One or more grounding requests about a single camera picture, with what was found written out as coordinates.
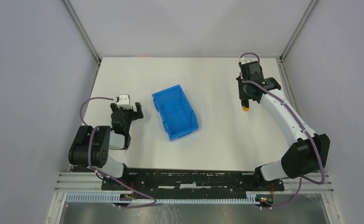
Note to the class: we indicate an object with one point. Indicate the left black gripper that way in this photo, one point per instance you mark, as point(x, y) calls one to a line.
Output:
point(129, 112)

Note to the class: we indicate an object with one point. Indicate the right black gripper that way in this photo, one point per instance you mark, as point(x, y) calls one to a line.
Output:
point(243, 94)

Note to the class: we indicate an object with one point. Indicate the orange black handle screwdriver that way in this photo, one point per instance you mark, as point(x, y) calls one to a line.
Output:
point(245, 105)

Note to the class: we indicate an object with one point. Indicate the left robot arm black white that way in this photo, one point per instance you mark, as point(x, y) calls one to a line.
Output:
point(90, 147)

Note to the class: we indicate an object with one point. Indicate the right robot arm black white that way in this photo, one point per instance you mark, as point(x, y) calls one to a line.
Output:
point(307, 152)

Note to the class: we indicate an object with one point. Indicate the blue plastic bin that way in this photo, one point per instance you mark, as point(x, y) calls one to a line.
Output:
point(176, 112)

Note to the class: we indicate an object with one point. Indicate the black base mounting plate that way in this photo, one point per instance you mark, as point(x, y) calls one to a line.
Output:
point(146, 181)

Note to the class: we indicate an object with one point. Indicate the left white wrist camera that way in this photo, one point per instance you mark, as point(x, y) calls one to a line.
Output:
point(123, 101)

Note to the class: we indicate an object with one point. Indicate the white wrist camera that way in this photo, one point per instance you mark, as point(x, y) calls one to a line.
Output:
point(245, 60)
point(123, 101)

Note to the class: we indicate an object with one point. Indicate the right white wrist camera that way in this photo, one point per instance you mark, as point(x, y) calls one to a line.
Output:
point(245, 60)

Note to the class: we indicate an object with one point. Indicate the aluminium front rail frame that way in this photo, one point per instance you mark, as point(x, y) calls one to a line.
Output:
point(89, 182)

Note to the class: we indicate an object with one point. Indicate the right aluminium corner post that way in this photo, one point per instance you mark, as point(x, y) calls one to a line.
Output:
point(308, 11)

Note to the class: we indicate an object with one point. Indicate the aluminium corner post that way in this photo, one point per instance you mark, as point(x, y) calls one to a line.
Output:
point(308, 11)
point(81, 30)

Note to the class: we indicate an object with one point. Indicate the white slotted cable duct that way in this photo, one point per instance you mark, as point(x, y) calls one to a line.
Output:
point(119, 198)

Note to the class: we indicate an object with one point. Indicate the left aluminium corner post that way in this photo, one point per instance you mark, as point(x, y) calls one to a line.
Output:
point(81, 30)

